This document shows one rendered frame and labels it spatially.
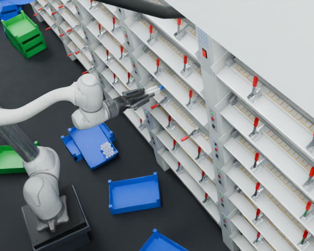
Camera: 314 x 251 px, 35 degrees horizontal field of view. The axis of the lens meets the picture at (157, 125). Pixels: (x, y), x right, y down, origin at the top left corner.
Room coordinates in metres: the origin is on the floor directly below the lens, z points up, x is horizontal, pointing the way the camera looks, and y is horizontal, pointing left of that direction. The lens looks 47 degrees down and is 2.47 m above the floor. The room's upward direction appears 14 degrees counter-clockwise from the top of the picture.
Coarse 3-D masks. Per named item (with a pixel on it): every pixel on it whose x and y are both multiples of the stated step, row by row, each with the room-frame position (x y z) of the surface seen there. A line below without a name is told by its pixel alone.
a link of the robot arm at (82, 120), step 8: (80, 112) 1.63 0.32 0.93; (88, 112) 1.60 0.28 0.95; (96, 112) 1.60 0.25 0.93; (104, 112) 1.63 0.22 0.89; (72, 120) 1.63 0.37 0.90; (80, 120) 1.60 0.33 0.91; (88, 120) 1.60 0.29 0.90; (96, 120) 1.60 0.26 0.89; (104, 120) 1.62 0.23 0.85; (80, 128) 1.59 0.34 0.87; (88, 128) 1.60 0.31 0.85
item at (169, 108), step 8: (144, 80) 1.92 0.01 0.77; (152, 80) 1.91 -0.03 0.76; (160, 96) 1.81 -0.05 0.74; (160, 104) 1.76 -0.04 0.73; (168, 104) 1.74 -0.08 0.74; (168, 112) 1.69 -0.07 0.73; (176, 112) 1.67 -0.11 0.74; (176, 120) 1.63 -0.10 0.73; (184, 120) 1.61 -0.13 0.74; (184, 128) 1.57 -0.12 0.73; (192, 128) 1.54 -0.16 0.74; (192, 136) 1.51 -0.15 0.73; (200, 136) 1.49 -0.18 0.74; (200, 144) 1.45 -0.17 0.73; (208, 144) 1.43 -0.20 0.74; (208, 152) 1.39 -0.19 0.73
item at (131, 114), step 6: (108, 90) 2.57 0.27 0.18; (114, 90) 2.56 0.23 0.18; (114, 96) 2.51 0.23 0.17; (120, 96) 2.41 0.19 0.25; (126, 114) 2.32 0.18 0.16; (132, 114) 2.30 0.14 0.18; (132, 120) 2.25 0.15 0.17; (138, 120) 2.23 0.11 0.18; (138, 126) 2.18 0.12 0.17; (144, 126) 2.16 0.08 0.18; (144, 132) 2.12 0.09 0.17; (150, 138) 2.06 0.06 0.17
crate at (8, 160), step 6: (36, 144) 2.34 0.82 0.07; (0, 150) 2.40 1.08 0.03; (6, 150) 2.41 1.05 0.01; (12, 150) 2.40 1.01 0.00; (0, 156) 2.37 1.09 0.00; (6, 156) 2.35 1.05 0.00; (12, 156) 2.34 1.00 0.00; (18, 156) 2.33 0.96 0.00; (0, 162) 2.31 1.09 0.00; (6, 162) 2.30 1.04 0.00; (12, 162) 2.29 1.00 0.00; (18, 162) 2.27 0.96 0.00; (0, 168) 2.21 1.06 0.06; (6, 168) 2.20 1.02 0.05; (12, 168) 2.19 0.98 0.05; (18, 168) 2.18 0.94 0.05; (24, 168) 2.17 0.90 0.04
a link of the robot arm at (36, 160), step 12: (0, 108) 1.87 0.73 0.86; (0, 132) 1.81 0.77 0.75; (12, 132) 1.82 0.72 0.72; (12, 144) 1.81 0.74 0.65; (24, 144) 1.82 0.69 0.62; (24, 156) 1.80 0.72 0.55; (36, 156) 1.81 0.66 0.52; (48, 156) 1.83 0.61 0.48; (36, 168) 1.77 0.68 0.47; (48, 168) 1.77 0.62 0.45
